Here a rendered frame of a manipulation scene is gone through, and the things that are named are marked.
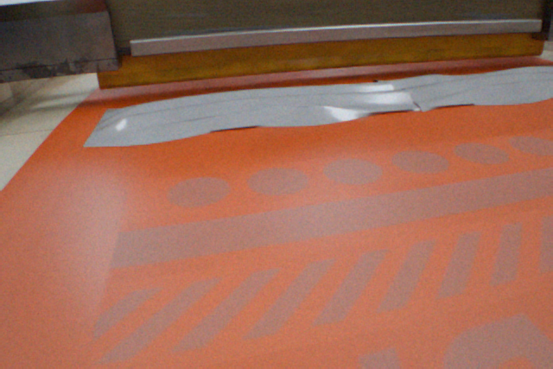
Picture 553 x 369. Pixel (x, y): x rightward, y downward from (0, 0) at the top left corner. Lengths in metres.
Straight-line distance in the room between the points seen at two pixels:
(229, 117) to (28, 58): 0.14
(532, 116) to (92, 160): 0.23
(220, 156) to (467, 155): 0.10
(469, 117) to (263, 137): 0.11
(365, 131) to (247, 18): 0.13
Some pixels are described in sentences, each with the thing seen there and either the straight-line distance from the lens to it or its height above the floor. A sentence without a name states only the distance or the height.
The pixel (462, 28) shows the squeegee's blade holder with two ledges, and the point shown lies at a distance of 0.34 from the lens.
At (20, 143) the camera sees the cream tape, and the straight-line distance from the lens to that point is 0.24.
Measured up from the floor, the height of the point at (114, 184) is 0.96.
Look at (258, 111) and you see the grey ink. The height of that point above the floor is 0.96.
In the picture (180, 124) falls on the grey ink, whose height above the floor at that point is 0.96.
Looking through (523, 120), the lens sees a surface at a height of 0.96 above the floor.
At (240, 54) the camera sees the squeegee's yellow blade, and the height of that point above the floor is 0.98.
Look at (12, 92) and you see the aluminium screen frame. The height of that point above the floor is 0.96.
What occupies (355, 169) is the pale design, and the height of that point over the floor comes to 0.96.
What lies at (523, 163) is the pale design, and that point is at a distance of 0.18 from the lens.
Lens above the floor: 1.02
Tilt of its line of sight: 24 degrees down
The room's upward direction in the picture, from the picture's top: 3 degrees counter-clockwise
